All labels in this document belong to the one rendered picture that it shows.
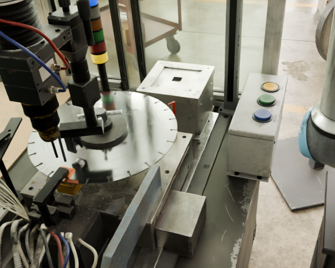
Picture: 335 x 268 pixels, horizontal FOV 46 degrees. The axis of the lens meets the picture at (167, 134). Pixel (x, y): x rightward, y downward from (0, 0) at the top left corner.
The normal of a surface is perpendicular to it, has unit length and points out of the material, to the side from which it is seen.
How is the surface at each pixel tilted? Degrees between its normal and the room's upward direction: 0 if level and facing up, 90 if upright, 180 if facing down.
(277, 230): 0
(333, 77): 98
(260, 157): 90
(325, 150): 99
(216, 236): 0
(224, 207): 0
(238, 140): 90
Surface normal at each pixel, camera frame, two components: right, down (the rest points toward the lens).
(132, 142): -0.07, -0.79
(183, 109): -0.32, 0.60
